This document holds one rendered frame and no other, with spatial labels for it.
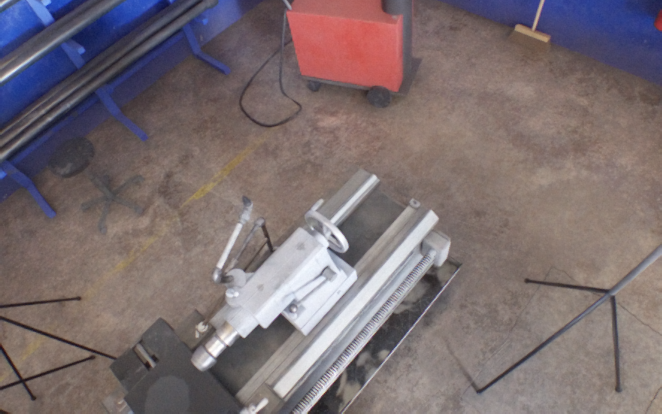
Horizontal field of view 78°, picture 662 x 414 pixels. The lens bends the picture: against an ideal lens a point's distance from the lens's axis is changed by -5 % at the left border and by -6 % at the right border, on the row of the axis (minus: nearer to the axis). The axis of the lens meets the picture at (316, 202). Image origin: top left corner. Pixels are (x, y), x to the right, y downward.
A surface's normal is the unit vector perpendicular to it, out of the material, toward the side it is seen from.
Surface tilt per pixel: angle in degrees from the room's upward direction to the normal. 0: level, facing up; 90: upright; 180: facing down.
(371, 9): 0
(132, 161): 0
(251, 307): 0
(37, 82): 90
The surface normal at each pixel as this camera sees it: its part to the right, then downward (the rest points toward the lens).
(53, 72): 0.72, 0.52
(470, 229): -0.15, -0.53
